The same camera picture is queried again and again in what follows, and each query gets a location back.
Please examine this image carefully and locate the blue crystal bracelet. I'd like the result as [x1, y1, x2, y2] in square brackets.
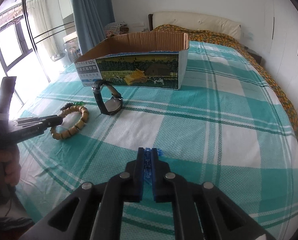
[143, 147, 164, 186]

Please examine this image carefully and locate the large tan wooden bracelet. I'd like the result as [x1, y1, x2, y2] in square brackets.
[49, 104, 90, 142]

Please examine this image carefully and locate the black wristwatch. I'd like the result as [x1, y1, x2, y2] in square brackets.
[92, 80, 123, 115]

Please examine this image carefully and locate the person left hand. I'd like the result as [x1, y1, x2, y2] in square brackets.
[0, 144, 21, 186]

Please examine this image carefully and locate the dark blue bead cluster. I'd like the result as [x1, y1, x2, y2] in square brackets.
[60, 102, 73, 112]

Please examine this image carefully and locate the green bead pendant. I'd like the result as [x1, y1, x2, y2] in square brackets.
[76, 101, 84, 106]

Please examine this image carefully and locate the teal plaid tablecloth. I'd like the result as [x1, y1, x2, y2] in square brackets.
[16, 41, 298, 239]

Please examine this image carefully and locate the black framed glass door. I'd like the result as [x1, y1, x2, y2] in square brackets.
[0, 0, 76, 109]

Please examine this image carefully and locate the washing machine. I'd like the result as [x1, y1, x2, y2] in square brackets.
[63, 32, 82, 63]

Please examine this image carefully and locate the open cardboard box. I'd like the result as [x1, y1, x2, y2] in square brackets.
[74, 31, 189, 90]

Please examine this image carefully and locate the clothes pile on chair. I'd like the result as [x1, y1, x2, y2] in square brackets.
[104, 21, 129, 38]

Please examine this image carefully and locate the orange floral bedspread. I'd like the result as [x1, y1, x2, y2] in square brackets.
[153, 24, 298, 136]

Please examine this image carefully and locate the blue curtain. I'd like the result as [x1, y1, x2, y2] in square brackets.
[71, 0, 115, 54]

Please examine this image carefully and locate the right dark nightstand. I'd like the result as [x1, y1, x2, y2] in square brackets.
[247, 48, 262, 65]

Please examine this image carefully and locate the cream leather headboard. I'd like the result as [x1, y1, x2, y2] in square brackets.
[148, 11, 242, 41]

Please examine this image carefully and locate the white wardrobe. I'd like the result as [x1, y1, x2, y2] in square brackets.
[263, 0, 298, 105]

